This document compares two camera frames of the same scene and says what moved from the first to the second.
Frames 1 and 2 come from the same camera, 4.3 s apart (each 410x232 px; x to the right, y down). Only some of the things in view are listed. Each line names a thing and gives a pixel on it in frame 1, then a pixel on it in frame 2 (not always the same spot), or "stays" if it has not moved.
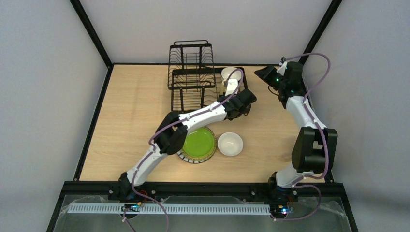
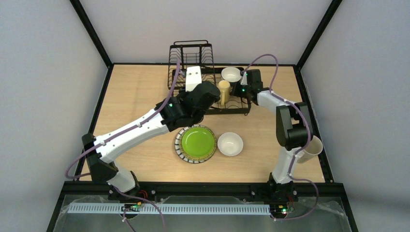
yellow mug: x=223 y=87 stays
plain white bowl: x=230 y=144 stays
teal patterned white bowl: x=226 y=72 stays
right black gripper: x=272 y=76 to x=253 y=76
